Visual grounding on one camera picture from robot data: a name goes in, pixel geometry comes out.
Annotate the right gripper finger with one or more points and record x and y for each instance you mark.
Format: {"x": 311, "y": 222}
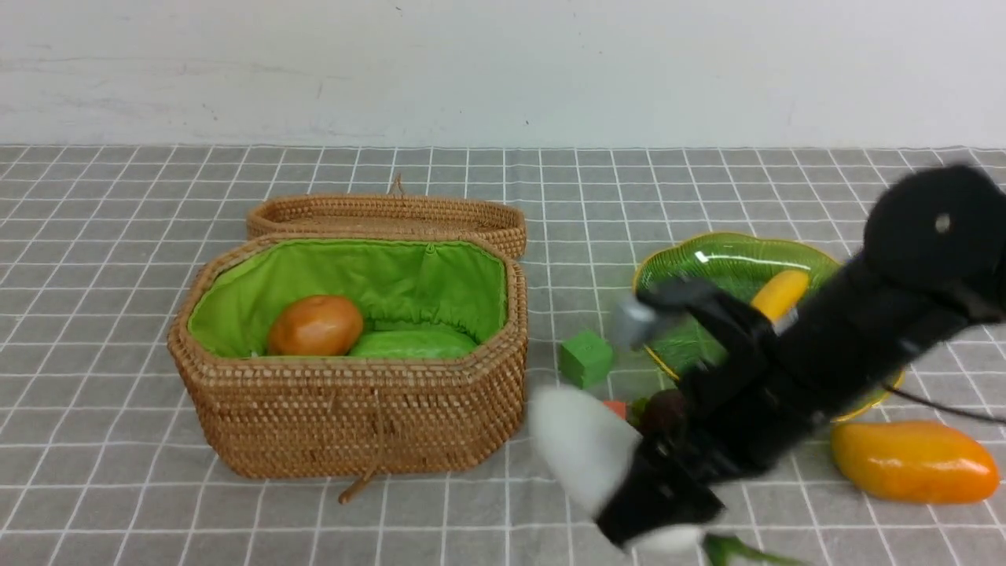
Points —
{"x": 658, "y": 508}

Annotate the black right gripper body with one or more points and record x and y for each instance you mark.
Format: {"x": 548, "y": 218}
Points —
{"x": 754, "y": 406}

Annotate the white radish with leaves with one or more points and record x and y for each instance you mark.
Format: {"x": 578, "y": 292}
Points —
{"x": 589, "y": 450}

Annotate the yellow banana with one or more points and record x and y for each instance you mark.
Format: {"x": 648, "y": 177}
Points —
{"x": 780, "y": 294}

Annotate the brown potato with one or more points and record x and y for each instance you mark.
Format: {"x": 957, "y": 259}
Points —
{"x": 316, "y": 326}

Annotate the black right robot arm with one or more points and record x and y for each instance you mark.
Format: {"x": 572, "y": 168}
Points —
{"x": 930, "y": 266}

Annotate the dark purple passion fruit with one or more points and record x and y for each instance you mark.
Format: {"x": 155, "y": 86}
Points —
{"x": 662, "y": 411}

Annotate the orange foam cube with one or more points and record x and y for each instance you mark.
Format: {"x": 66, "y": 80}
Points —
{"x": 619, "y": 408}

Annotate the green glass leaf plate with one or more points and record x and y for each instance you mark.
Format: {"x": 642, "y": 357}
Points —
{"x": 740, "y": 265}

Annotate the green foam cube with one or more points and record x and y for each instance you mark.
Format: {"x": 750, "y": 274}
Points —
{"x": 585, "y": 359}

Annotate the orange yellow mango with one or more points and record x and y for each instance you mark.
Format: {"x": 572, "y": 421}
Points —
{"x": 914, "y": 462}

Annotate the green fabric basket liner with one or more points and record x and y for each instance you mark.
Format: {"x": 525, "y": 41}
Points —
{"x": 395, "y": 284}

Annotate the woven wicker basket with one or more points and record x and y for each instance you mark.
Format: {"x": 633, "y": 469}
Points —
{"x": 297, "y": 417}

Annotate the woven wicker basket lid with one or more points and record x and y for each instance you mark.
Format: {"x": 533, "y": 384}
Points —
{"x": 396, "y": 212}

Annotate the grey checked tablecloth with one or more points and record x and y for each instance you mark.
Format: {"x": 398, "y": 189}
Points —
{"x": 103, "y": 461}

